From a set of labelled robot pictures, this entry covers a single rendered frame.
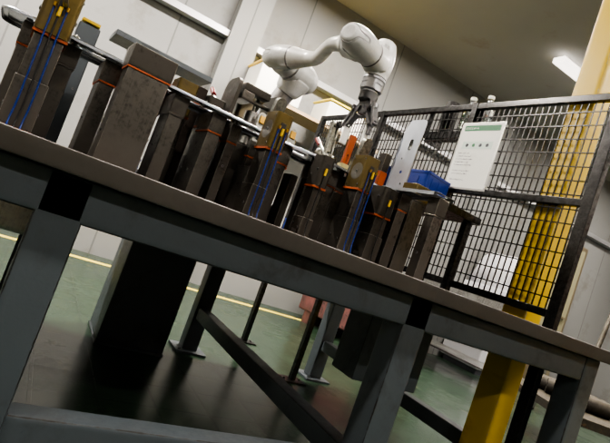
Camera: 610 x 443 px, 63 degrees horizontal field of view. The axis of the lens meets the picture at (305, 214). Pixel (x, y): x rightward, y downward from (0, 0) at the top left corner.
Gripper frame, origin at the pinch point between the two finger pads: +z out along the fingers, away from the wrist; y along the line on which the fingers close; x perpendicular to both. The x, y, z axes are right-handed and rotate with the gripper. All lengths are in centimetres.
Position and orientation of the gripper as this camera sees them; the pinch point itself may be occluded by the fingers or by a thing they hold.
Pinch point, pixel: (352, 141)
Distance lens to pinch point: 196.0
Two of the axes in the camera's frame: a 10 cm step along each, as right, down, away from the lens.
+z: -3.4, 9.4, -0.7
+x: 7.9, 3.2, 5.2
